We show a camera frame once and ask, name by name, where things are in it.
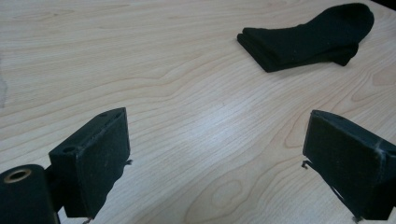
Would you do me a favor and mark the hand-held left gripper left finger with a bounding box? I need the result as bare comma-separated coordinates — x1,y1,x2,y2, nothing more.
48,106,133,219

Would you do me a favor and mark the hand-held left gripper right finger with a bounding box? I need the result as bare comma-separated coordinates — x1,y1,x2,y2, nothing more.
302,109,396,222

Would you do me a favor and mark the black sock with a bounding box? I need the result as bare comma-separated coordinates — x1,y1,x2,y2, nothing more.
242,2,375,63
236,33,360,74

